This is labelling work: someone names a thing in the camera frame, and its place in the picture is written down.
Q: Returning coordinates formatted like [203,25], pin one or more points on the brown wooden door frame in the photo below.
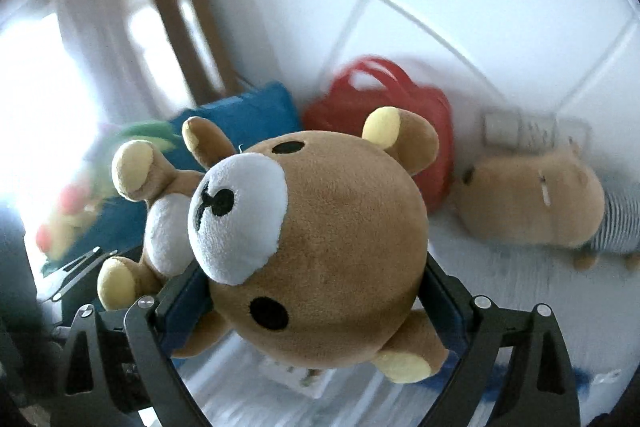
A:
[175,2]

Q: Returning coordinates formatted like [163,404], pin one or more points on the blue fabric storage box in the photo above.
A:
[240,117]

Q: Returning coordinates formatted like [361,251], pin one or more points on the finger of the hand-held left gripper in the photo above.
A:
[75,269]

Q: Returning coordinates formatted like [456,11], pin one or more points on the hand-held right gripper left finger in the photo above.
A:
[176,307]

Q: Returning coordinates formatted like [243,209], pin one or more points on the green and red plush toy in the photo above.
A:
[90,187]

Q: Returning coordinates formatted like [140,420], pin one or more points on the brown teddy bear plush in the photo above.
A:
[320,247]

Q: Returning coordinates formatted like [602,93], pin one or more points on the capybara plush with striped shirt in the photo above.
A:
[530,202]

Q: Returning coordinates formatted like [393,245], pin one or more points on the clear plastic box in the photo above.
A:
[530,132]

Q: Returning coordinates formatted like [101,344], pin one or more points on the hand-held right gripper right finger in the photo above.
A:
[445,312]

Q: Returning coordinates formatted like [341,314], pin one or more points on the red mesh bag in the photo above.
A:
[400,107]

